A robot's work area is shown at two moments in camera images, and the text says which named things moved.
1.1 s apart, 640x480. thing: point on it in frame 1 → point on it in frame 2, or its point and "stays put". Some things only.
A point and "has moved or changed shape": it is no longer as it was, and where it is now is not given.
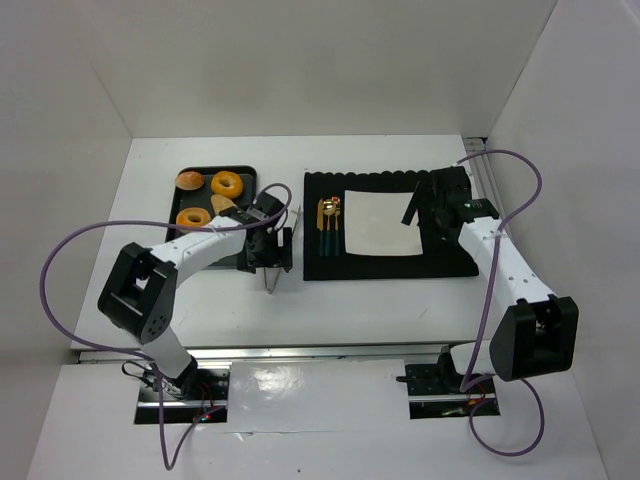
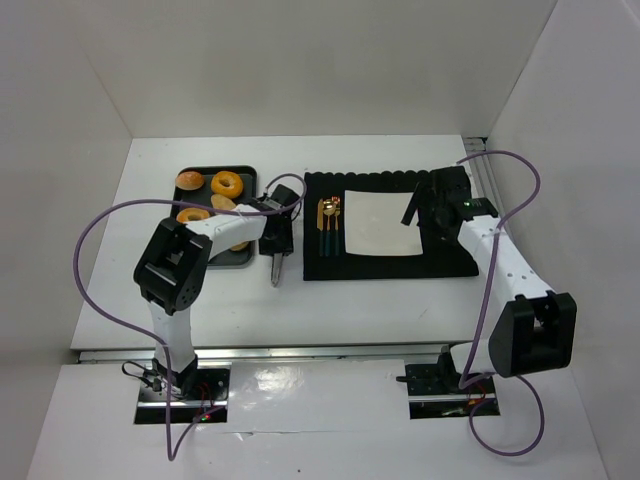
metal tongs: x=269 y=291 has moved or changed shape
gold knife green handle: x=320 y=219 stays put
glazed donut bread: x=227 y=183 stays put
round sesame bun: x=189 y=180 stays put
